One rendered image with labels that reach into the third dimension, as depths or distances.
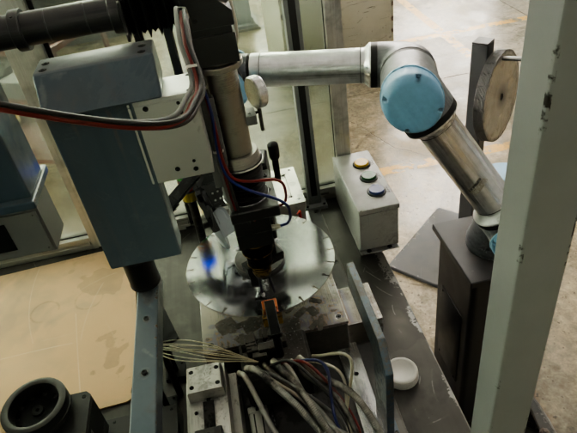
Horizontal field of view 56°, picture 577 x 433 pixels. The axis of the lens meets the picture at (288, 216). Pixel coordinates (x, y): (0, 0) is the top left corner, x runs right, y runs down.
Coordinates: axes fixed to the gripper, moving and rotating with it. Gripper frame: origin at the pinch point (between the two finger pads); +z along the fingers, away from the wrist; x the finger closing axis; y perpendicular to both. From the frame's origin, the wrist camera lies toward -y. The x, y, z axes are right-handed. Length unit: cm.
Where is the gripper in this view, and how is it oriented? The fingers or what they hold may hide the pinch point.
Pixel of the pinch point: (223, 244)
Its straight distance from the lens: 122.7
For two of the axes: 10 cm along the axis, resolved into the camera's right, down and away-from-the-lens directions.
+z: 3.8, 9.2, 1.4
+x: 0.0, -1.5, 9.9
